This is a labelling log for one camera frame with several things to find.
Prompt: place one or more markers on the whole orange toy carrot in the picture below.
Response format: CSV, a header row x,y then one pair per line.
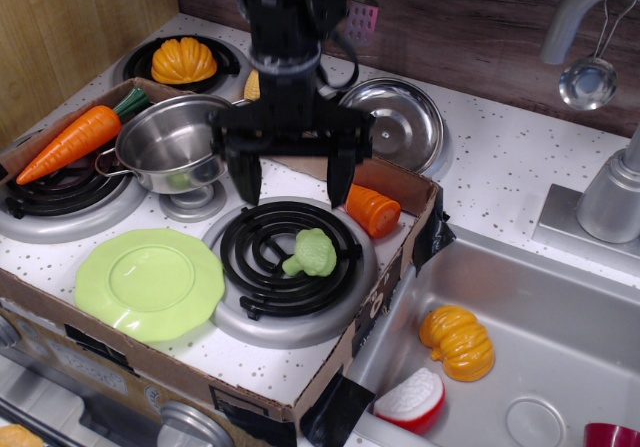
x,y
93,129

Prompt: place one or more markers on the yellow toy at bottom edge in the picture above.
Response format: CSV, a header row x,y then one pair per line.
x,y
17,436

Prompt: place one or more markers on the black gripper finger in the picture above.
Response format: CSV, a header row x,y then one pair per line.
x,y
340,173
246,173

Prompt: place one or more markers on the silver stove knob centre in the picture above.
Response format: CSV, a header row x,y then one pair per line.
x,y
194,206

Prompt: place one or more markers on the rear left black burner coil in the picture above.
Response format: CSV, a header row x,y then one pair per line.
x,y
138,64

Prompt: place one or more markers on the red white toy radish slice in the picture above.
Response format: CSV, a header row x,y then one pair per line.
x,y
415,404

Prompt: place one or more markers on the silver oven front knob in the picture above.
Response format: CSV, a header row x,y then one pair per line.
x,y
183,425

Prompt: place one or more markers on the red cup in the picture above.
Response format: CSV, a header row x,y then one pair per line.
x,y
610,435

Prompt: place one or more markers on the cardboard fence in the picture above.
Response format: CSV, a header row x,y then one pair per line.
x,y
273,381

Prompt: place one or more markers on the steel sink basin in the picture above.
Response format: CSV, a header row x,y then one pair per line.
x,y
566,344

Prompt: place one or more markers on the hanging steel ladle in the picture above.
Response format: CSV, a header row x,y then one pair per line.
x,y
591,82

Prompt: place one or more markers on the light green plastic plate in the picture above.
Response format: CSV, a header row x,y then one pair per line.
x,y
154,285

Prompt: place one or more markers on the orange carrot half piece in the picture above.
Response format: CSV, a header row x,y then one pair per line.
x,y
376,213

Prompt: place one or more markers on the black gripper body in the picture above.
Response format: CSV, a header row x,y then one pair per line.
x,y
291,118

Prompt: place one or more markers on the small steel pot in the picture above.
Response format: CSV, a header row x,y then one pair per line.
x,y
168,146

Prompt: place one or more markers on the orange pumpkin half in sink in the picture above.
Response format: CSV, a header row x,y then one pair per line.
x,y
459,341

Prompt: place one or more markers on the black burner coil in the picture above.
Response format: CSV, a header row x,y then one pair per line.
x,y
74,188
138,64
258,240

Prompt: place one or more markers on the steel pot lid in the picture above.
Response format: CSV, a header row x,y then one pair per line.
x,y
409,130

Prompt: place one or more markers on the orange pumpkin half on burner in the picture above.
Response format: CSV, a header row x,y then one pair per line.
x,y
184,61

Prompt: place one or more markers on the front right black burner coil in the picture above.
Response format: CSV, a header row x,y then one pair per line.
x,y
258,240

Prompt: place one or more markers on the front left black burner coil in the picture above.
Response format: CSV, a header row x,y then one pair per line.
x,y
74,188

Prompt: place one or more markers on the silver faucet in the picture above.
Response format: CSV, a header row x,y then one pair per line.
x,y
600,224

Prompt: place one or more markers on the yellow toy corn piece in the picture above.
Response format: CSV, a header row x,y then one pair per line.
x,y
252,86

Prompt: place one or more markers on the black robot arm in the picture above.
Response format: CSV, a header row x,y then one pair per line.
x,y
287,37

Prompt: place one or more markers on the green toy broccoli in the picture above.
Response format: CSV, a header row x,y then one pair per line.
x,y
314,254

